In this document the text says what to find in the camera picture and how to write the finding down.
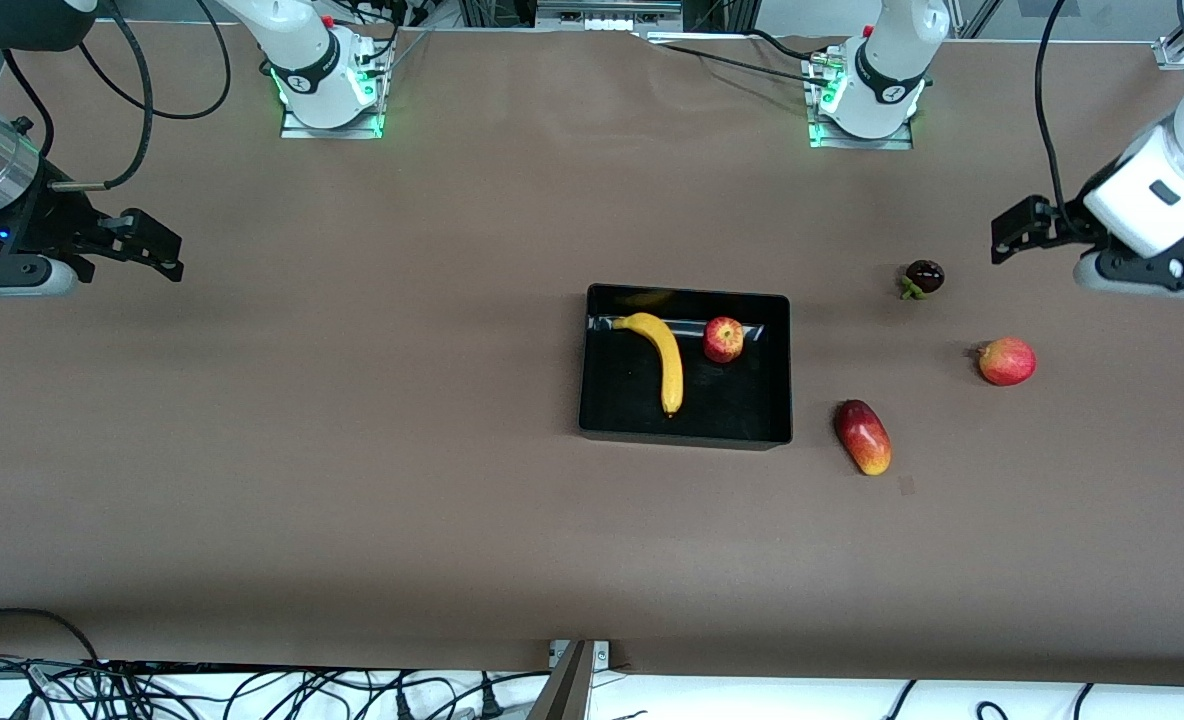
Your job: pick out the red yellow mango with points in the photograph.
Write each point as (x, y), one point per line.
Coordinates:
(862, 437)

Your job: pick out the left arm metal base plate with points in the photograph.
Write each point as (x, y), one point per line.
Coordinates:
(897, 143)

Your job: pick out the white power strip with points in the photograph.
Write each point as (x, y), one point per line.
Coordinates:
(607, 22)

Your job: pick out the aluminium corner bracket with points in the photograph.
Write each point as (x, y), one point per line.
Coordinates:
(1174, 54)

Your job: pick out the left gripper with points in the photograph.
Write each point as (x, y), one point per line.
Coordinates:
(1064, 226)

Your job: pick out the dark purple mangosteen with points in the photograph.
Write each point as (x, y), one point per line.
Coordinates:
(924, 276)

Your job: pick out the small red apple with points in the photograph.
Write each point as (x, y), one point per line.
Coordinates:
(723, 340)

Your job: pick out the small metal bracket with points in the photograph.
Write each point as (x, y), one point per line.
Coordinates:
(602, 655)

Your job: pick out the black plastic box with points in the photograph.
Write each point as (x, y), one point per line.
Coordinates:
(732, 395)

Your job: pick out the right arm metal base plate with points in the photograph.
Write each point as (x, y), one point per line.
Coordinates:
(352, 131)

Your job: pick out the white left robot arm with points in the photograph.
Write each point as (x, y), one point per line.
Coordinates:
(892, 60)

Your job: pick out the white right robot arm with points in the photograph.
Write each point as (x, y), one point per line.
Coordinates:
(297, 45)

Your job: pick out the grey metal bar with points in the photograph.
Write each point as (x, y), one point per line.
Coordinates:
(567, 690)

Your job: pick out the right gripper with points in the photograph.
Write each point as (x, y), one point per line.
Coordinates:
(49, 221)

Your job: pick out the yellow banana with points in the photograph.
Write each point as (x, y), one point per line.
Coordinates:
(670, 365)

